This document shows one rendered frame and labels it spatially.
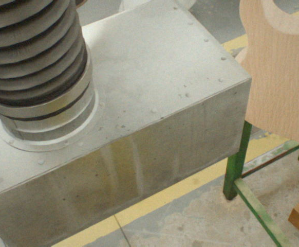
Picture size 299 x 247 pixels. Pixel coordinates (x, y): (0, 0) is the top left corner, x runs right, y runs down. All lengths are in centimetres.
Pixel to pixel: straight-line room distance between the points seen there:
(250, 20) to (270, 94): 19
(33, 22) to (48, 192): 18
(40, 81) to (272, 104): 62
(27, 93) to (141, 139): 13
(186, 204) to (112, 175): 163
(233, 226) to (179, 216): 26
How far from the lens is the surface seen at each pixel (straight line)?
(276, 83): 84
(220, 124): 48
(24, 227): 46
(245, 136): 162
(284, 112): 91
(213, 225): 202
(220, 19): 296
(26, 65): 34
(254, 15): 72
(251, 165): 194
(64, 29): 34
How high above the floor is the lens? 185
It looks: 52 degrees down
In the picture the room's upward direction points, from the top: 6 degrees counter-clockwise
